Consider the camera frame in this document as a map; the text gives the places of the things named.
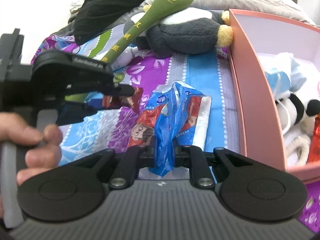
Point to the grey white penguin plush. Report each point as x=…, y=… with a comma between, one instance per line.
x=189, y=31

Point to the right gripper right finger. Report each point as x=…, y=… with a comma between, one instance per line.
x=193, y=158

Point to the white cylindrical bottle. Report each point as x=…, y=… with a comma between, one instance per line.
x=124, y=58

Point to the black garment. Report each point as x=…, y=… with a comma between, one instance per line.
x=96, y=15

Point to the long green plush stick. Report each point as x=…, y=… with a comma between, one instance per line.
x=158, y=10

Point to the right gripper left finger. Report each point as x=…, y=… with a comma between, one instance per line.
x=123, y=169

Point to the blue plastic bag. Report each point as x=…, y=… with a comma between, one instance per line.
x=182, y=114

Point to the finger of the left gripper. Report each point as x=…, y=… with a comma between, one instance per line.
x=73, y=113
x=120, y=90

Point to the red snack packet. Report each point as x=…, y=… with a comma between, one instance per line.
x=116, y=102

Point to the small panda plush toy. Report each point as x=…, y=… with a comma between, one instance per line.
x=297, y=111

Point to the person left hand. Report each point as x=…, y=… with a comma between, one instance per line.
x=45, y=153

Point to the grey quilt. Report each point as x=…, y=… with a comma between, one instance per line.
x=285, y=8

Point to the colourful striped floral bedsheet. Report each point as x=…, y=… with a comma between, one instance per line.
x=208, y=73

